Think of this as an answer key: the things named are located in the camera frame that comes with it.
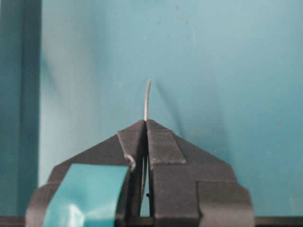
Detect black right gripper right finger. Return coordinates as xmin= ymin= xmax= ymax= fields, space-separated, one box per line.
xmin=146 ymin=120 xmax=255 ymax=227

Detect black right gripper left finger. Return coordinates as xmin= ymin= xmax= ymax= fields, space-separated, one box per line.
xmin=25 ymin=120 xmax=145 ymax=227

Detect thin grey wire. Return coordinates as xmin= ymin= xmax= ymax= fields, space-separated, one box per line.
xmin=141 ymin=79 xmax=152 ymax=198

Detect teal tape piece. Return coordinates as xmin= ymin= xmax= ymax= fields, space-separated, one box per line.
xmin=43 ymin=164 xmax=128 ymax=227

